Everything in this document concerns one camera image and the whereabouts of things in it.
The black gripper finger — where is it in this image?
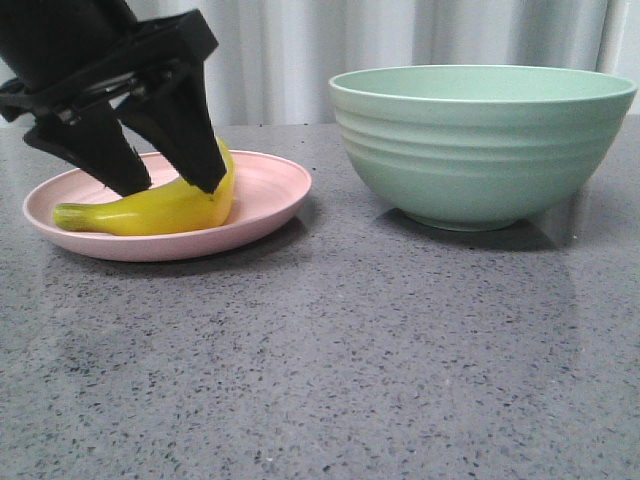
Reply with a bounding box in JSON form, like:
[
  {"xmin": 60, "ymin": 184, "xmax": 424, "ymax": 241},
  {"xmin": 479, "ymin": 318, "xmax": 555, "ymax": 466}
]
[
  {"xmin": 24, "ymin": 102, "xmax": 151, "ymax": 196},
  {"xmin": 116, "ymin": 61, "xmax": 227, "ymax": 193}
]

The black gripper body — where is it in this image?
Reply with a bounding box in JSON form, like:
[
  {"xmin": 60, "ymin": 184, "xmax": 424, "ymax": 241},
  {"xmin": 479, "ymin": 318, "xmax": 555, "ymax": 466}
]
[{"xmin": 1, "ymin": 1, "xmax": 218, "ymax": 122}]

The yellow banana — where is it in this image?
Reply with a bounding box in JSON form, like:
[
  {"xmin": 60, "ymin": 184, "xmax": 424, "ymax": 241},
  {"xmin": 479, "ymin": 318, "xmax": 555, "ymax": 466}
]
[{"xmin": 52, "ymin": 138, "xmax": 235, "ymax": 236}]

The pink plate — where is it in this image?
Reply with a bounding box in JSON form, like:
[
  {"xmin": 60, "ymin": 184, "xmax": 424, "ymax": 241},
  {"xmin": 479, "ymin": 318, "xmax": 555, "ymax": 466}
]
[{"xmin": 23, "ymin": 150, "xmax": 312, "ymax": 262}]

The green ribbed bowl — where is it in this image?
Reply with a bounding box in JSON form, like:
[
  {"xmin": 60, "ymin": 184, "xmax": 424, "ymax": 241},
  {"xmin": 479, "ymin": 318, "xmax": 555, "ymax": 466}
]
[{"xmin": 329, "ymin": 65, "xmax": 637, "ymax": 231}]

